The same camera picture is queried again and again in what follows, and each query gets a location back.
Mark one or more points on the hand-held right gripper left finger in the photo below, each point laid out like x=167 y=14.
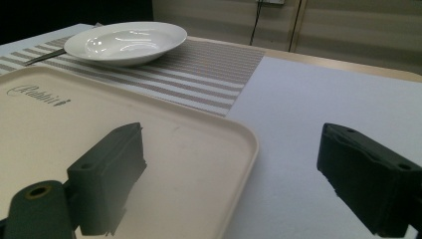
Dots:
x=106 y=179

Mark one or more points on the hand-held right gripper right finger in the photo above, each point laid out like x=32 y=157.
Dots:
x=368 y=179

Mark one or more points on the white foam sheet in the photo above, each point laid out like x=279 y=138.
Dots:
x=331 y=109

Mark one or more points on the beige plastic tray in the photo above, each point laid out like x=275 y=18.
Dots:
x=185 y=166

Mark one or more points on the white deep plate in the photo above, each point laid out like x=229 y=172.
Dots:
x=126 y=42

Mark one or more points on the striped woven placemat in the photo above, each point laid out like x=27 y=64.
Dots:
x=199 y=76

